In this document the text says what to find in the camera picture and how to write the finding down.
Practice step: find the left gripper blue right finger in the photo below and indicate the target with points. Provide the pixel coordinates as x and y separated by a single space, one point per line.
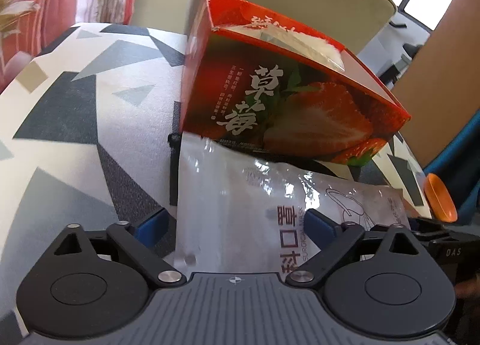
339 246

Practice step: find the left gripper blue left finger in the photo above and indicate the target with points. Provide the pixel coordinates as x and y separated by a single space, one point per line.
132 243

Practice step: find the surgical mask plastic pack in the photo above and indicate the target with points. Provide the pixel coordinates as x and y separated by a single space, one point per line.
240 214

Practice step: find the red strawberry cardboard box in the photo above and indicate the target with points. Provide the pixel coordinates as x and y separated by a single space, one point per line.
253 96

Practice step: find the person's right hand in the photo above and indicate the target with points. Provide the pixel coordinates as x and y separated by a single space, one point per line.
468 290

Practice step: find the orange plastic spoon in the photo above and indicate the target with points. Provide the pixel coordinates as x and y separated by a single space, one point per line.
439 199

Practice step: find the geometric patterned table cloth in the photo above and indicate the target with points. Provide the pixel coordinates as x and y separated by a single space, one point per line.
84 132

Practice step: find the brown wooden panel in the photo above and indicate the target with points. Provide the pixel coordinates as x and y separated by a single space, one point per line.
440 89

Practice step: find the black exercise bike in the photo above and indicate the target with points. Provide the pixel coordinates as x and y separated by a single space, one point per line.
401 42

